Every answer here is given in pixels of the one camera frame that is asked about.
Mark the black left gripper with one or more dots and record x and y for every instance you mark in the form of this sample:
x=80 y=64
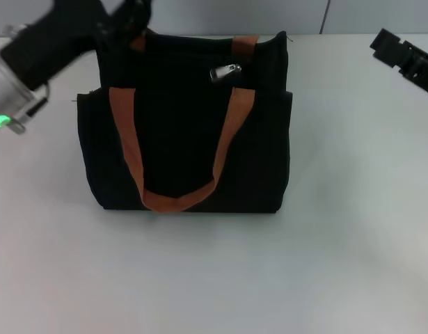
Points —
x=53 y=45

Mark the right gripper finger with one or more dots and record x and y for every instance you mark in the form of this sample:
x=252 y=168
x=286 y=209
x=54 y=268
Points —
x=424 y=69
x=389 y=47

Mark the silver zipper pull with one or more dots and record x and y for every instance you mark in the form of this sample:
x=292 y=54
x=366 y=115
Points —
x=224 y=73

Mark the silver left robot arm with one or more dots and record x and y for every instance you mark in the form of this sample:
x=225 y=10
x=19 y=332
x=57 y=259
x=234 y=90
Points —
x=5 y=94

